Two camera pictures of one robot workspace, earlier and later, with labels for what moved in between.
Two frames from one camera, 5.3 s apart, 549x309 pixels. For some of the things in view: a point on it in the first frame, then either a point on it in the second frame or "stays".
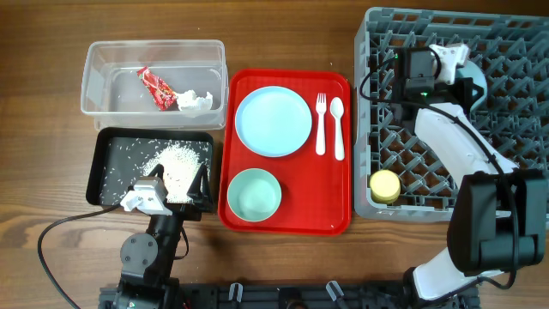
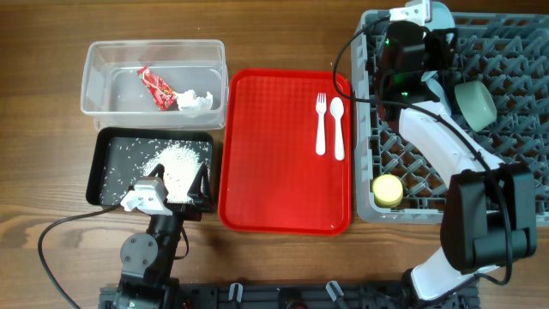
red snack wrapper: [164, 96] stays
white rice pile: [181, 163] stays
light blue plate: [273, 121] -> [442, 19]
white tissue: [190, 100] stays
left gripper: [200, 196] stays
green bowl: [254, 195] -> [476, 104]
